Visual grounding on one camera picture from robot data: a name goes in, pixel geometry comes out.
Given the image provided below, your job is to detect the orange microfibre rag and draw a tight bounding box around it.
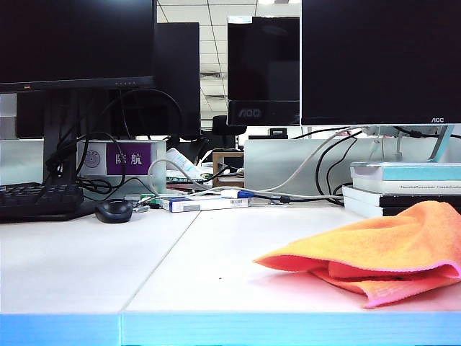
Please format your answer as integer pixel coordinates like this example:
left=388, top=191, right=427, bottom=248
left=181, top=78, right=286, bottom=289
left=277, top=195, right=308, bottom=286
left=253, top=200, right=461, bottom=310

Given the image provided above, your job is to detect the white blue carton box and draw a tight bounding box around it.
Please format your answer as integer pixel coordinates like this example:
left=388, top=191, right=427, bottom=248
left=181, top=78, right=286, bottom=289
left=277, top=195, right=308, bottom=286
left=161, top=196, right=250, bottom=213

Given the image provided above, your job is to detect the wide grey desk partition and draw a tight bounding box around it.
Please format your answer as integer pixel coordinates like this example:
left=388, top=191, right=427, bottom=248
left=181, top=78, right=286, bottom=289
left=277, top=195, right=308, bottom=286
left=243, top=139, right=461, bottom=195

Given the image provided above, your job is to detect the green cover magazine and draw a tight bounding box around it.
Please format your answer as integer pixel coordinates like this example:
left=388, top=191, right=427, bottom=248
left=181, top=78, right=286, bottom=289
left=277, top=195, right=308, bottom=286
left=166, top=174, right=213, bottom=192

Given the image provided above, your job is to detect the white printed tube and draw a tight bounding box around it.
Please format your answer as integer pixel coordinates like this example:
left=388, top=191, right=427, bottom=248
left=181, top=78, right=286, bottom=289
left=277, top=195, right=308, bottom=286
left=166, top=147, right=197, bottom=174

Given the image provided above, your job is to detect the small green white packet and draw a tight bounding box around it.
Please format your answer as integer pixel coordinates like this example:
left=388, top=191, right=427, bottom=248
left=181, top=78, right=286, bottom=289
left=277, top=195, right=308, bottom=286
left=138, top=194, right=161, bottom=208

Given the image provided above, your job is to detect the purple name plate holder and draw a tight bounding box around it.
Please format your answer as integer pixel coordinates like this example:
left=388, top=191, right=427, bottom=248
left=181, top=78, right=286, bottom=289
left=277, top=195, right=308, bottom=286
left=76, top=139, right=167, bottom=179

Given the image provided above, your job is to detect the AOC monitor glossy black bezel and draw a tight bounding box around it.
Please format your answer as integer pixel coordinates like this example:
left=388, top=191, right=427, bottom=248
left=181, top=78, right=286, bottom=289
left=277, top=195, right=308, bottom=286
left=226, top=16, right=302, bottom=127

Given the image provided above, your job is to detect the black computer mouse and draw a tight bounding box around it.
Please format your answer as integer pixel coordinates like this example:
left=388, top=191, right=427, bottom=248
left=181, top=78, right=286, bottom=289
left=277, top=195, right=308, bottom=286
left=94, top=198, right=133, bottom=223

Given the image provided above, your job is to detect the white spine book small text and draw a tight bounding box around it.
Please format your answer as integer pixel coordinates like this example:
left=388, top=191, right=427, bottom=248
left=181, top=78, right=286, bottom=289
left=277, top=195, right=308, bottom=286
left=352, top=179, right=461, bottom=196

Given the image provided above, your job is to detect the black monitor stand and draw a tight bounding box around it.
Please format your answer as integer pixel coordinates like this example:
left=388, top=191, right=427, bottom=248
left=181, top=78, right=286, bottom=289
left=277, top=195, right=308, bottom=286
left=42, top=89, right=98, bottom=217

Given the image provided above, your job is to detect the large AOC monitor silver edge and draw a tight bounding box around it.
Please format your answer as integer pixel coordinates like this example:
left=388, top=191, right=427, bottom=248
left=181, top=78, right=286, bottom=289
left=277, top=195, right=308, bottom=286
left=300, top=0, right=461, bottom=127

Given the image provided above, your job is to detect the teal spine book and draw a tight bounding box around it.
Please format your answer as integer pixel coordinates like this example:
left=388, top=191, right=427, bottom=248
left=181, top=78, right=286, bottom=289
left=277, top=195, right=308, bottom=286
left=350, top=161, right=461, bottom=182

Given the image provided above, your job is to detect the black keyboard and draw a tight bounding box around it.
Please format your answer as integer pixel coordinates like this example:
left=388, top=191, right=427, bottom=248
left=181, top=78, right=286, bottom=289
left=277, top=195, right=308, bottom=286
left=0, top=182, right=84, bottom=223

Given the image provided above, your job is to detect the black monitor thin bezel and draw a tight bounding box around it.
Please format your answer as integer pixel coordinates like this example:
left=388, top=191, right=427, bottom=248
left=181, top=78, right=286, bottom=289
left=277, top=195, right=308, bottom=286
left=0, top=0, right=158, bottom=94

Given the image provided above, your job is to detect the silver teal monitor stand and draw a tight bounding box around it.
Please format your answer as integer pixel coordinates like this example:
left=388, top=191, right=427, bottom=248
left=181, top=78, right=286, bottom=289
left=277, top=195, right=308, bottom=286
left=359, top=124, right=461, bottom=163

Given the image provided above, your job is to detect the narrow grey desk partition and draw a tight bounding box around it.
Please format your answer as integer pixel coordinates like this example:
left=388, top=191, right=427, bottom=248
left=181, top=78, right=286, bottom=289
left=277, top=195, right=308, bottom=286
left=0, top=139, right=45, bottom=185

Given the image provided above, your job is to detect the wooden frame box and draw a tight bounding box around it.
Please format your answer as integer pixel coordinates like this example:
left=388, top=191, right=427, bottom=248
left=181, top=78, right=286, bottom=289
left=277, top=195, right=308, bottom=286
left=211, top=151, right=246, bottom=187

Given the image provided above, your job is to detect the grey cable with ferrite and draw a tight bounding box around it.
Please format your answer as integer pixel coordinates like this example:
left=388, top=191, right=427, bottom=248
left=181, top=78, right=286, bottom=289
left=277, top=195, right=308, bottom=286
left=250, top=192, right=345, bottom=203

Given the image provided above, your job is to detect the white monitor cable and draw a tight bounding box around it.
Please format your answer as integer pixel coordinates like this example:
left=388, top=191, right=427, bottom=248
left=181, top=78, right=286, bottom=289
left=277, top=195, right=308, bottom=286
left=264, top=128, right=363, bottom=194

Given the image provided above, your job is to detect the white looped cable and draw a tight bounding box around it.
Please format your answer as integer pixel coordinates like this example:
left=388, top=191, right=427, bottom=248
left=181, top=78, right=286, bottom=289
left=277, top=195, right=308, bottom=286
left=147, top=158, right=224, bottom=198

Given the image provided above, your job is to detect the black monitor cable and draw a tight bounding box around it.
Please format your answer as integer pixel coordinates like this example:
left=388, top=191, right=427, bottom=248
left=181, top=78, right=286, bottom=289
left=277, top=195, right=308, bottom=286
left=315, top=131, right=363, bottom=206

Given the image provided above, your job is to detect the thin black cable loop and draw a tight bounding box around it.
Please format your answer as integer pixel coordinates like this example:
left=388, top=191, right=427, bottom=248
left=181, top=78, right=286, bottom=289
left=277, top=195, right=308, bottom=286
left=45, top=131, right=127, bottom=198

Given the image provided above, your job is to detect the black arched cable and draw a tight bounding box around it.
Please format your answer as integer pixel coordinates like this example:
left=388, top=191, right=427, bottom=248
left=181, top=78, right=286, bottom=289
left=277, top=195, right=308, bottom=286
left=103, top=88, right=183, bottom=141

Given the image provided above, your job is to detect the black cable with plug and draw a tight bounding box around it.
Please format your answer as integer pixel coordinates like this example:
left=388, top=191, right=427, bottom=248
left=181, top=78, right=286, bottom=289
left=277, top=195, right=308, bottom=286
left=392, top=125, right=461, bottom=140

